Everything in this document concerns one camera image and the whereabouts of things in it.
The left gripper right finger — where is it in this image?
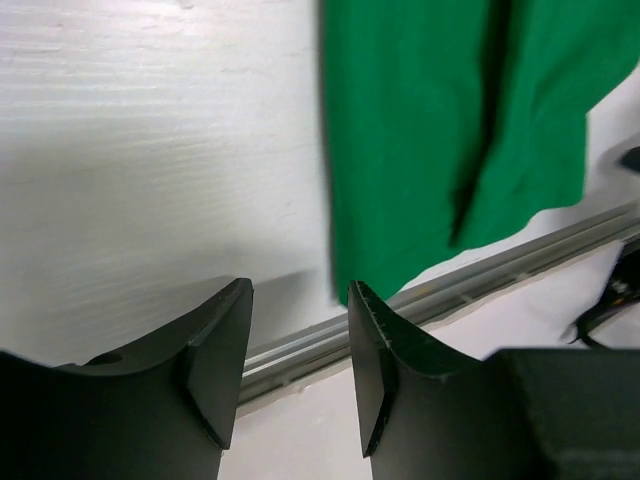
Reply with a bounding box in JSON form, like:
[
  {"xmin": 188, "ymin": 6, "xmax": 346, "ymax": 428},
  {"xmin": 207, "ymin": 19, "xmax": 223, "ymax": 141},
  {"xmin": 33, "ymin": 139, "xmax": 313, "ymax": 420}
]
[{"xmin": 348, "ymin": 281, "xmax": 479, "ymax": 457}]

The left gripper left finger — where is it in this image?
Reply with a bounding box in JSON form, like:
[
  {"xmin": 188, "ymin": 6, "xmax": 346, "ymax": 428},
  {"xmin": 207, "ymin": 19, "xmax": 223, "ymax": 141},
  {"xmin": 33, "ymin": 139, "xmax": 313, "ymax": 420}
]
[{"xmin": 54, "ymin": 276, "xmax": 255, "ymax": 451}]

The green t-shirt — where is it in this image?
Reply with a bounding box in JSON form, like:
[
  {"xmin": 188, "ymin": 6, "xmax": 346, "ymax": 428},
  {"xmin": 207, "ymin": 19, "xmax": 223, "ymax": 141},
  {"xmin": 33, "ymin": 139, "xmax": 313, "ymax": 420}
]
[{"xmin": 321, "ymin": 1, "xmax": 639, "ymax": 302}]

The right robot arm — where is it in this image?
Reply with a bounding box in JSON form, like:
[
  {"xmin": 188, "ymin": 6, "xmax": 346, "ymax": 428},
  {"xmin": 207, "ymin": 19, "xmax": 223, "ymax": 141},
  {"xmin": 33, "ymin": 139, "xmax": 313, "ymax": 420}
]
[{"xmin": 567, "ymin": 238, "xmax": 639, "ymax": 348}]

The aluminium table rail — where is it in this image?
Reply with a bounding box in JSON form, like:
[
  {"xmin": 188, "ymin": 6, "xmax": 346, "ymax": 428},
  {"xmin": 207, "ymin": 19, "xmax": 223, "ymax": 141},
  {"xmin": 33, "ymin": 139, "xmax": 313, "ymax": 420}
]
[{"xmin": 237, "ymin": 202, "xmax": 639, "ymax": 418}]

